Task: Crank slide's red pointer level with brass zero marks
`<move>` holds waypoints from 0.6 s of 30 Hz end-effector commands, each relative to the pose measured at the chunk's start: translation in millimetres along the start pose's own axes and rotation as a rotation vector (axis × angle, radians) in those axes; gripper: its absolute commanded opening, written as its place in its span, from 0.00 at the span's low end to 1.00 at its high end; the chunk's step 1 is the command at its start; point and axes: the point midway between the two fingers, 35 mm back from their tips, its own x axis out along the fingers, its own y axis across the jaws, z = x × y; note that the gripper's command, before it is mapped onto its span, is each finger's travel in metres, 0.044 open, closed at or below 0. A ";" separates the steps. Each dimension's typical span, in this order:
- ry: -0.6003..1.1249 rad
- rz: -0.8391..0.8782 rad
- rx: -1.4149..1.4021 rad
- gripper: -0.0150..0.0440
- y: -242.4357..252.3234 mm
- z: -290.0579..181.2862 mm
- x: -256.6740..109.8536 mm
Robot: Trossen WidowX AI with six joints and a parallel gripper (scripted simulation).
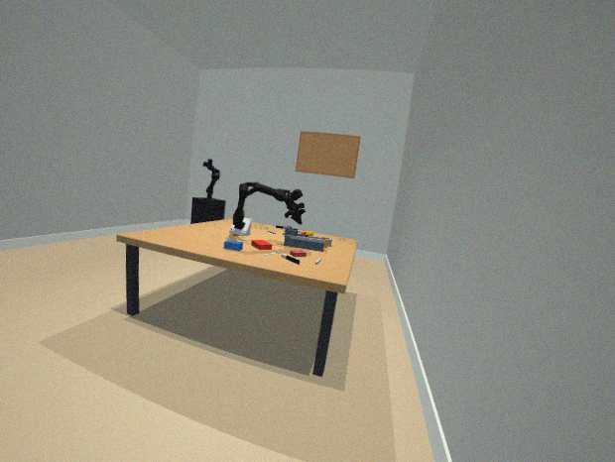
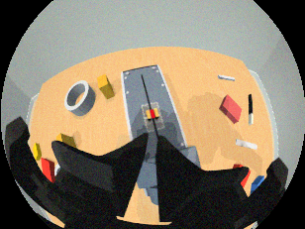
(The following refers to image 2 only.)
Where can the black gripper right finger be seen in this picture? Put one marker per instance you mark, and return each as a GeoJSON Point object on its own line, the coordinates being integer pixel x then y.
{"type": "Point", "coordinates": [179, 180]}

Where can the grey ring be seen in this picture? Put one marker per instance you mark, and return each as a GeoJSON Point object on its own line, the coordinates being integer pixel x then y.
{"type": "Point", "coordinates": [85, 104]}
{"type": "Point", "coordinates": [57, 169]}

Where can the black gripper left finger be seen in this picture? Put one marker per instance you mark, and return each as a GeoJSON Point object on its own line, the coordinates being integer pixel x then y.
{"type": "Point", "coordinates": [117, 171]}

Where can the red rectangular block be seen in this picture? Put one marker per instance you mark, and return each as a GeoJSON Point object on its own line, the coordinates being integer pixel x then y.
{"type": "Point", "coordinates": [247, 176]}
{"type": "Point", "coordinates": [47, 168]}
{"type": "Point", "coordinates": [231, 109]}

